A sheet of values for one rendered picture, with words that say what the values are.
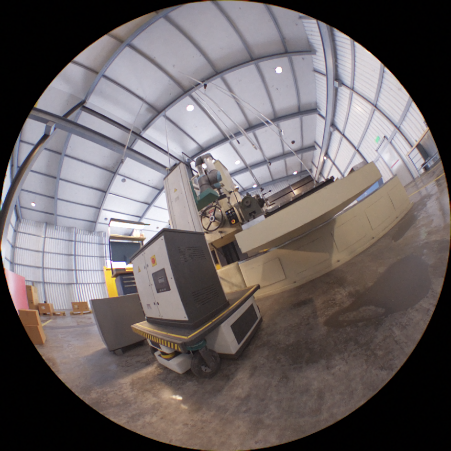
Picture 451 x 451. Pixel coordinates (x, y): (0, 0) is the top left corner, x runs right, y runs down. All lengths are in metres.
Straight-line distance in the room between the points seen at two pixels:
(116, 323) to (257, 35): 9.09
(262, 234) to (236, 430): 0.84
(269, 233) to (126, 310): 1.41
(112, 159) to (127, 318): 9.49
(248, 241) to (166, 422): 0.94
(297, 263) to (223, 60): 7.92
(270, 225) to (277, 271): 1.25
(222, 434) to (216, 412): 0.12
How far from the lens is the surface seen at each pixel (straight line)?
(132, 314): 1.54
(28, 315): 2.53
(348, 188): 0.78
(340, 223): 1.98
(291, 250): 1.82
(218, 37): 7.70
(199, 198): 1.30
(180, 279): 0.67
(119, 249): 3.04
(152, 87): 8.08
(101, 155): 10.11
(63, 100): 10.15
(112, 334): 1.50
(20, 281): 3.38
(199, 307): 0.72
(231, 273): 2.04
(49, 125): 5.99
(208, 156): 1.71
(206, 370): 0.81
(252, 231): 0.68
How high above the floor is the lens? 0.54
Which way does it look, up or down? 18 degrees up
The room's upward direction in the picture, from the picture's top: 21 degrees counter-clockwise
